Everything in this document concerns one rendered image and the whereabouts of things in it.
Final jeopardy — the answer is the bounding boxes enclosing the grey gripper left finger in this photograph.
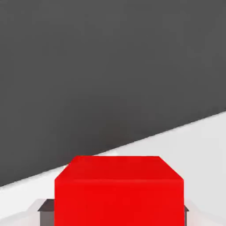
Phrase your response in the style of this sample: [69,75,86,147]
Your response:
[0,198,56,226]

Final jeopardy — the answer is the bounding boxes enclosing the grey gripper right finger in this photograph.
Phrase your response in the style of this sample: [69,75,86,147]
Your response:
[184,199,226,226]

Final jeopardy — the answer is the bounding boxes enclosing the small red cube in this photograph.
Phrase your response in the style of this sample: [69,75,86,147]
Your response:
[54,155,185,226]

